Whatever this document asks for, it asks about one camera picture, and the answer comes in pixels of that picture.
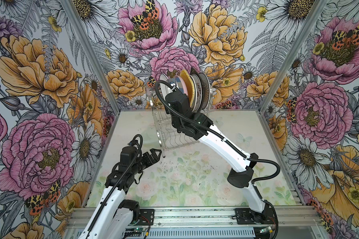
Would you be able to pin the yellow woven-pattern tray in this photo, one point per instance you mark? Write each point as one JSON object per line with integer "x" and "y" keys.
{"x": 190, "y": 85}

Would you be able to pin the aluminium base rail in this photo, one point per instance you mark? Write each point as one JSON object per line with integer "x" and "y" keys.
{"x": 282, "y": 222}

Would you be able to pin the blue white striped plate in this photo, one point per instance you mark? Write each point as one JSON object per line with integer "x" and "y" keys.
{"x": 175, "y": 83}

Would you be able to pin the pink plastic plate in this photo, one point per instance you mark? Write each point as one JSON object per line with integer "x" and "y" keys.
{"x": 185, "y": 91}

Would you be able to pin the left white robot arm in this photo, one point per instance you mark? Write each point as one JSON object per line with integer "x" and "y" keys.
{"x": 115, "y": 213}

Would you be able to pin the white plate green red rim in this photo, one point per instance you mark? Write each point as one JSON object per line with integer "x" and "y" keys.
{"x": 197, "y": 101}

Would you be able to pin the white plate orange sunburst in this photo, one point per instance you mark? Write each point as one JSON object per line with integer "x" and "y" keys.
{"x": 207, "y": 92}

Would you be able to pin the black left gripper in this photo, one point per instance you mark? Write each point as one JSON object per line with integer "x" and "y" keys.
{"x": 155, "y": 158}

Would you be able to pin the black square floral plate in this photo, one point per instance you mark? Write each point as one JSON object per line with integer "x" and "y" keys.
{"x": 193, "y": 71}

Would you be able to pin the white plate black clover outline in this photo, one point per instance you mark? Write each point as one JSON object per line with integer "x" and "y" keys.
{"x": 164, "y": 88}

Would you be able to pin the chrome two-tier dish rack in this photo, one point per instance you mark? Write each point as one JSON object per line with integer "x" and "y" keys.
{"x": 168, "y": 136}

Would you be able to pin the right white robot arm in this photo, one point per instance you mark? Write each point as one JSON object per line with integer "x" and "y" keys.
{"x": 242, "y": 169}

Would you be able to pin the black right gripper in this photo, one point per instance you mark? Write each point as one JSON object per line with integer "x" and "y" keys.
{"x": 166, "y": 100}

